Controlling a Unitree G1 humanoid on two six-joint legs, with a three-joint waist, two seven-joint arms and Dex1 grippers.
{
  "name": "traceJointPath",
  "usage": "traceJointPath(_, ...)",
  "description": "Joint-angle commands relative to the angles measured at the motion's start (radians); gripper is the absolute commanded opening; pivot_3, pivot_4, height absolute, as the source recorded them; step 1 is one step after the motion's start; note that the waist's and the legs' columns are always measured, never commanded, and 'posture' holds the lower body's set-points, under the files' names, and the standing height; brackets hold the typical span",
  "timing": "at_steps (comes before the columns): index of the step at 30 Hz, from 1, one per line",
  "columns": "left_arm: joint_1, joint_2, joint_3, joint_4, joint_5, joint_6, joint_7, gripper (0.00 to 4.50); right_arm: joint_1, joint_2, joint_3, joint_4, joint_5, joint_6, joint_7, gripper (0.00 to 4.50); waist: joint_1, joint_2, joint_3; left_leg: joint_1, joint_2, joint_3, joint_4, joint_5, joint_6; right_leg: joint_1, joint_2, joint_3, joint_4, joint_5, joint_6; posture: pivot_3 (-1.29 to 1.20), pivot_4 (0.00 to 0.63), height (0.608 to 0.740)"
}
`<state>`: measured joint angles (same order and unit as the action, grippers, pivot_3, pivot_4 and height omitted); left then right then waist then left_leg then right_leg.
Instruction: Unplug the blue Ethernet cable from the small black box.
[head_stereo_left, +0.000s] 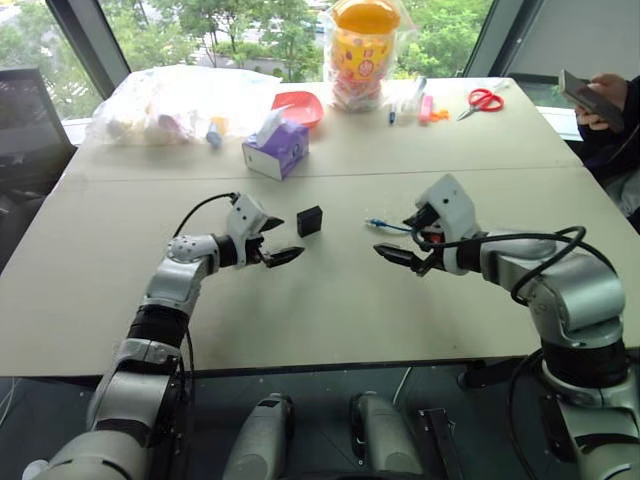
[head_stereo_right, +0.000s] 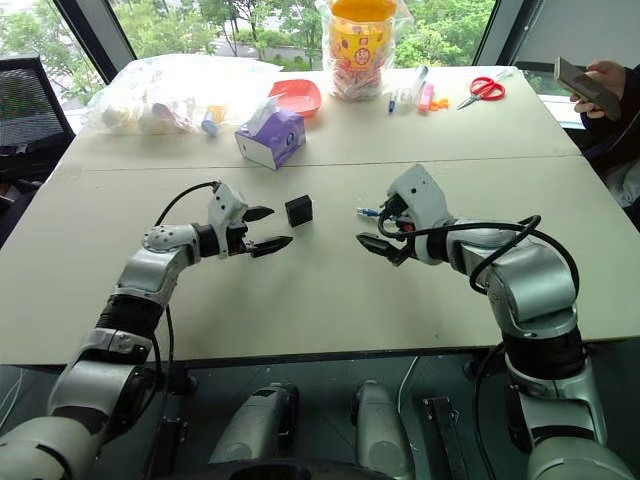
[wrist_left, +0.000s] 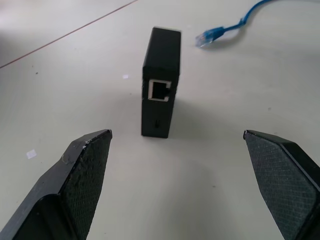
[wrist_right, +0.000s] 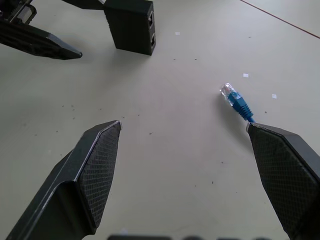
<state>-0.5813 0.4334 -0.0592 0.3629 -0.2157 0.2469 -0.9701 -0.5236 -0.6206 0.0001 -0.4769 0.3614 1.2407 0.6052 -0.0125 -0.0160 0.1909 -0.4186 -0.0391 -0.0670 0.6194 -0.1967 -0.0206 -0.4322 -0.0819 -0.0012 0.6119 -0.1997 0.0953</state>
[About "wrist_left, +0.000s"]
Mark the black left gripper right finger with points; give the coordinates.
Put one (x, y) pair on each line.
(282, 185)

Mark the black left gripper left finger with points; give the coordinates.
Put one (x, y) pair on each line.
(75, 185)

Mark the small black box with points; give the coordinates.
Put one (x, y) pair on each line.
(160, 75)

